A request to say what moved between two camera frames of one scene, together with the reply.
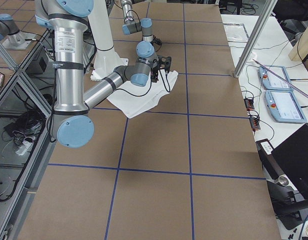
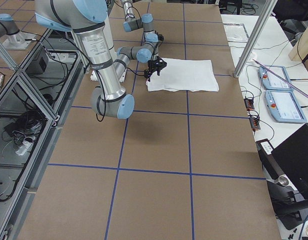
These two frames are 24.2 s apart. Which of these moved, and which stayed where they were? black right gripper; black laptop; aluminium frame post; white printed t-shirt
Moved: white printed t-shirt
Stayed: black laptop; black right gripper; aluminium frame post
